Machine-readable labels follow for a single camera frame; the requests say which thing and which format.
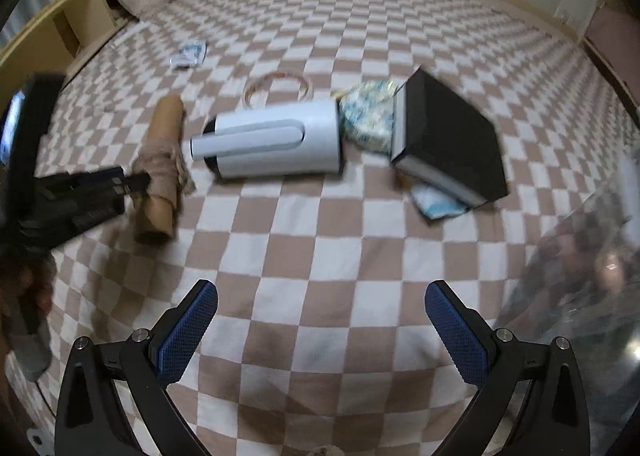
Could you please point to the person's left hand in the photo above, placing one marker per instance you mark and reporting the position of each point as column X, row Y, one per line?
column 22, row 283

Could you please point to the white paper strip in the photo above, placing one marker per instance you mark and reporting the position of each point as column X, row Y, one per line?
column 127, row 36

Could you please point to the small round patterned pouch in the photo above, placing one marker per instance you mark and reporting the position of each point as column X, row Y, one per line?
column 367, row 114

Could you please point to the clear plastic container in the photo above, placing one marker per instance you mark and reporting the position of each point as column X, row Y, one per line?
column 575, row 286

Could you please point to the cardboard tube with twine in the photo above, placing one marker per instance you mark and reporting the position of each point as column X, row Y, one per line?
column 160, row 171

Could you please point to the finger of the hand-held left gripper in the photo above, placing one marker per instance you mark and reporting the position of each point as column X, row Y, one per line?
column 100, row 182

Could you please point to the small blue white packet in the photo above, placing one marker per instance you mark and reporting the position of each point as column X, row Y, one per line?
column 190, row 54

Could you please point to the wooden bedside shelf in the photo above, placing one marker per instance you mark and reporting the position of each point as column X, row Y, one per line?
column 50, row 31

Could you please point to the checkered blanket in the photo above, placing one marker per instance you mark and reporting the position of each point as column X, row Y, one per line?
column 320, row 256

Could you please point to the black gift box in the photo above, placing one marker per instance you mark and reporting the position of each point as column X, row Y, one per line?
column 450, row 136

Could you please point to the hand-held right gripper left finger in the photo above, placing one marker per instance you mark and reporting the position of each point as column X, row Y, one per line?
column 187, row 331

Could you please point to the white cylindrical appliance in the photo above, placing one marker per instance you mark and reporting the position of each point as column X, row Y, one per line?
column 270, row 144

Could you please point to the pink bedding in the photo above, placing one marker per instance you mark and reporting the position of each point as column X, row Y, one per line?
column 612, row 26

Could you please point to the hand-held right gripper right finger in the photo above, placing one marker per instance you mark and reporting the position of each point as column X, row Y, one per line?
column 457, row 336

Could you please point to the blue face mask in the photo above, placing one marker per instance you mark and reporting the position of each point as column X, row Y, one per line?
column 439, row 205

